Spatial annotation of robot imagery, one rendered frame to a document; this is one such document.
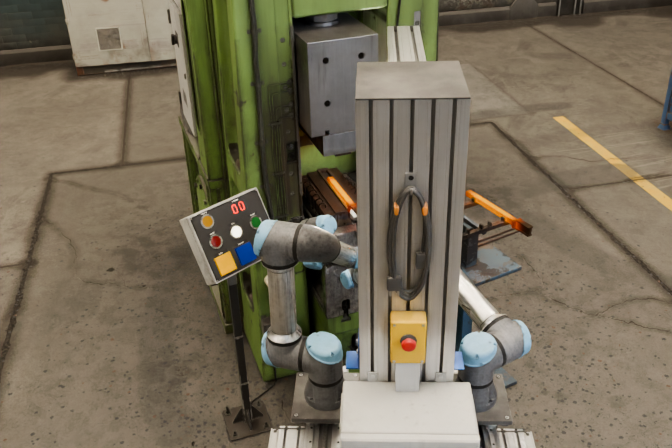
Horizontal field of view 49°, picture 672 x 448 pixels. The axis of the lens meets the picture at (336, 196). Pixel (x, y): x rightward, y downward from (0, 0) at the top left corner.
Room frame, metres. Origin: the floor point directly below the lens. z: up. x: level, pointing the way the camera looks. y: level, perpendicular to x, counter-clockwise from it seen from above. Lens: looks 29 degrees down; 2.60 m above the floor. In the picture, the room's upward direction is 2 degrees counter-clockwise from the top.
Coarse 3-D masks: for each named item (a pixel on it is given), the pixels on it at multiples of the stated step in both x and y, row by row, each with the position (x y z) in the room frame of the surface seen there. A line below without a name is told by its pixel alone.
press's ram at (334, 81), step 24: (336, 24) 3.03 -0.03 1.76; (360, 24) 3.02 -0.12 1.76; (312, 48) 2.79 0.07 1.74; (336, 48) 2.82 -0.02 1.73; (360, 48) 2.86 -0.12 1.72; (312, 72) 2.79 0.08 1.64; (336, 72) 2.82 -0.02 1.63; (312, 96) 2.79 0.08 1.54; (336, 96) 2.82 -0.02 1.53; (312, 120) 2.79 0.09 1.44; (336, 120) 2.82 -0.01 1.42
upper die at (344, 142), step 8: (320, 136) 2.83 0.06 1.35; (328, 136) 2.81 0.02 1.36; (336, 136) 2.82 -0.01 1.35; (344, 136) 2.83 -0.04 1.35; (352, 136) 2.84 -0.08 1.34; (320, 144) 2.83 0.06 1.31; (328, 144) 2.81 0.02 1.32; (336, 144) 2.82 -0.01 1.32; (344, 144) 2.83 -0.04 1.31; (352, 144) 2.84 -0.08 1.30; (320, 152) 2.84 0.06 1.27; (328, 152) 2.81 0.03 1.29; (336, 152) 2.82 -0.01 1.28; (344, 152) 2.83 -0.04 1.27
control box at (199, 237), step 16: (256, 192) 2.66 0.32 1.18; (208, 208) 2.51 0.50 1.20; (224, 208) 2.55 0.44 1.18; (256, 208) 2.62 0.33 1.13; (192, 224) 2.44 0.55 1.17; (224, 224) 2.51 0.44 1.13; (240, 224) 2.54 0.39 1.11; (192, 240) 2.44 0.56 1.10; (208, 240) 2.43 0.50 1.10; (224, 240) 2.47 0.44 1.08; (240, 240) 2.50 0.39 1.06; (208, 256) 2.39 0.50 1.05; (256, 256) 2.50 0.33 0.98; (208, 272) 2.38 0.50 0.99
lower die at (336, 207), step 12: (324, 168) 3.24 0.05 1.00; (336, 168) 3.25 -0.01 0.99; (312, 180) 3.13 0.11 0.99; (324, 180) 3.12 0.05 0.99; (336, 180) 3.10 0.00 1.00; (312, 192) 3.03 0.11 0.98; (324, 192) 3.01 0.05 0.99; (336, 192) 2.98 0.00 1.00; (348, 192) 2.99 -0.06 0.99; (324, 204) 2.91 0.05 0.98; (336, 204) 2.89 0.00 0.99; (336, 216) 2.82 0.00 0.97; (348, 216) 2.83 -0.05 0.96
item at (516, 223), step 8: (472, 192) 3.04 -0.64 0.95; (480, 200) 2.96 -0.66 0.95; (488, 208) 2.91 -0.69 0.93; (496, 208) 2.88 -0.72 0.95; (504, 216) 2.81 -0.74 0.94; (512, 216) 2.80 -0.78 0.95; (512, 224) 2.75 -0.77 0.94; (520, 224) 2.74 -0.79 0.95; (528, 224) 2.71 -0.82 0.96; (528, 232) 2.69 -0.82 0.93
